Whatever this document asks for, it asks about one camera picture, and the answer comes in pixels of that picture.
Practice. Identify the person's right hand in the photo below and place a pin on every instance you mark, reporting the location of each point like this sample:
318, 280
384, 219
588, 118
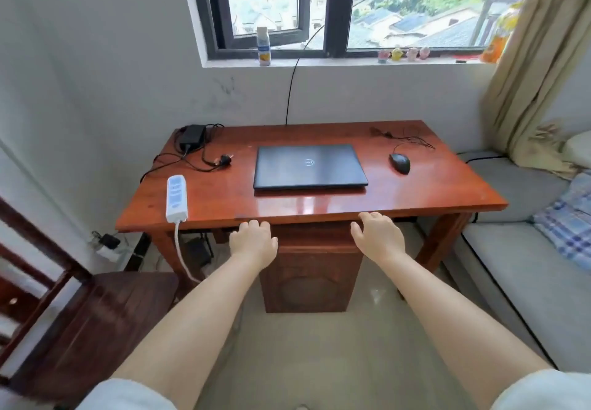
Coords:
379, 238

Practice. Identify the person's left hand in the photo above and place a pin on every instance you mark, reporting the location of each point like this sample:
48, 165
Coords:
253, 244

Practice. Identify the person's right thumb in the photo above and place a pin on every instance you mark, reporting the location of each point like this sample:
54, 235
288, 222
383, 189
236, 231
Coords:
356, 232

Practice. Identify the person's left fingers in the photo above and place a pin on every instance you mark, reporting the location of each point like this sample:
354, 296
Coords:
254, 227

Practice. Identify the person's right forearm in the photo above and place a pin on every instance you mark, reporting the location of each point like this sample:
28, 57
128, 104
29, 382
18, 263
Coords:
443, 326

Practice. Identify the person's left forearm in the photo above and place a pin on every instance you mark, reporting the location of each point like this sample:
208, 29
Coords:
198, 326

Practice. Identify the reddish brown wooden desk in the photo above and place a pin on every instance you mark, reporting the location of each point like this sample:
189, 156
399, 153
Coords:
318, 201

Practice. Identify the brown wooden stool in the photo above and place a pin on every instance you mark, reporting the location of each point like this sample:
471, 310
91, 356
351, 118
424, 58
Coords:
311, 275

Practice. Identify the black computer mouse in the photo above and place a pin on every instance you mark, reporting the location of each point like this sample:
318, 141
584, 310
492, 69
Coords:
400, 163

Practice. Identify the dark grey closed laptop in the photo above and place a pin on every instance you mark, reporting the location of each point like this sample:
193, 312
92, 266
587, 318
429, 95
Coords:
308, 165

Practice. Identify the white power strip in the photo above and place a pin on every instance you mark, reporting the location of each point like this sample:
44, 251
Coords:
177, 197

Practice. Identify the black laptop charger brick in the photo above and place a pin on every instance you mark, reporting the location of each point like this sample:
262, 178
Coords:
192, 135

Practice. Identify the grey sofa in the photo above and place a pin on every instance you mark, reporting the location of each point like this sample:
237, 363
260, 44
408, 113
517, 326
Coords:
517, 257

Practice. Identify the white spray bottle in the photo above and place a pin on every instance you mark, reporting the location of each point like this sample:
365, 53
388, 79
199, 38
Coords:
263, 47

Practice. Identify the dark wooden chair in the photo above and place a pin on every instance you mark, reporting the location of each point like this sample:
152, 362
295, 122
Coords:
92, 317

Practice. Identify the pale pink small figurine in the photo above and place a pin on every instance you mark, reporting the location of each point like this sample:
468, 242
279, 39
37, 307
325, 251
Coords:
424, 53
412, 54

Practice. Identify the blue plaid blanket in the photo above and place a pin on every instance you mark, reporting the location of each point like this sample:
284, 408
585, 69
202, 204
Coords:
568, 222

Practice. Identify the white sleeve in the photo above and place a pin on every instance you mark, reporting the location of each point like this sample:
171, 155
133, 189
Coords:
124, 396
545, 391

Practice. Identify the beige curtain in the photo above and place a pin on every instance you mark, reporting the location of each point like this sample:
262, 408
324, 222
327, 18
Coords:
531, 77

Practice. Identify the pale cream pillow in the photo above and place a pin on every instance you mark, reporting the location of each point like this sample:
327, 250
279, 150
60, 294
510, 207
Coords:
579, 148

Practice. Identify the orange drink bottle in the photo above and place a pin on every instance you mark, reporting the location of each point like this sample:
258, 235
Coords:
498, 37

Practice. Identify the wall socket with black plugs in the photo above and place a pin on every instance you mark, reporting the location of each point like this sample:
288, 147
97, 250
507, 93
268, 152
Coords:
108, 243

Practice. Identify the dark window frame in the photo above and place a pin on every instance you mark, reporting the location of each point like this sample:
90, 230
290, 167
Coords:
340, 7

